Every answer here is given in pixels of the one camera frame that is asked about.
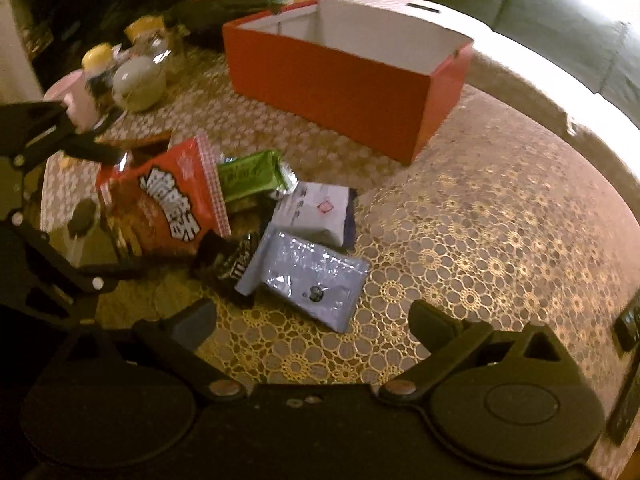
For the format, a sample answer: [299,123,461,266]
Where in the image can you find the black bag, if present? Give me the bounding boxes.
[174,0,274,47]

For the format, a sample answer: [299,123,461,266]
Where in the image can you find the bottle with yellow cap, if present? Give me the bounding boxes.
[81,44,119,107]

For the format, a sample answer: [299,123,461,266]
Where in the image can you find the red cardboard box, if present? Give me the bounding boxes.
[221,0,475,166]

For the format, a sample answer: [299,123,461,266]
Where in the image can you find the black snack packet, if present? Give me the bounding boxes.
[192,231,262,307]

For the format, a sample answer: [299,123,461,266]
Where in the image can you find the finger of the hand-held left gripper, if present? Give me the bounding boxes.
[0,214,147,329]
[0,101,127,171]

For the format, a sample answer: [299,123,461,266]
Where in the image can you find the glass jar with yellow lid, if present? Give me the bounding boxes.
[125,16,189,84]

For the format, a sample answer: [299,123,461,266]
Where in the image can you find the dark glass cabinet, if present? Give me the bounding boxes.
[9,0,201,63]

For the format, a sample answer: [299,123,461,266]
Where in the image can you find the pale round lidded jar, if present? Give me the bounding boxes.
[111,55,167,113]

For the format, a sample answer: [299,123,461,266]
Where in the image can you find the white snack packet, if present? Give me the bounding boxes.
[270,182,359,249]

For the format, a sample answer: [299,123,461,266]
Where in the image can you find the pink cup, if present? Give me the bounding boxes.
[44,71,109,132]

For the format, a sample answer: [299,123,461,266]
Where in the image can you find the green sofa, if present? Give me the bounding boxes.
[431,0,640,107]

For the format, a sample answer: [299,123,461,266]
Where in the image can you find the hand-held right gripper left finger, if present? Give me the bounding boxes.
[64,298,248,404]

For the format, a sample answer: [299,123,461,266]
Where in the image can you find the beige ottoman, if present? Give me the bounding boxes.
[320,0,640,181]

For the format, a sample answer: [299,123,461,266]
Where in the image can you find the blue-grey snack packet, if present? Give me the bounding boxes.
[235,225,371,334]

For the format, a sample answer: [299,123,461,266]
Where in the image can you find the green snack packet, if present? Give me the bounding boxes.
[216,149,300,206]

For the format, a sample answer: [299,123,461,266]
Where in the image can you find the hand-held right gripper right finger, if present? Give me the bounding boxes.
[379,299,569,404]

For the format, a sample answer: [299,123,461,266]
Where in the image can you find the red snack bag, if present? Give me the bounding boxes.
[95,130,234,259]

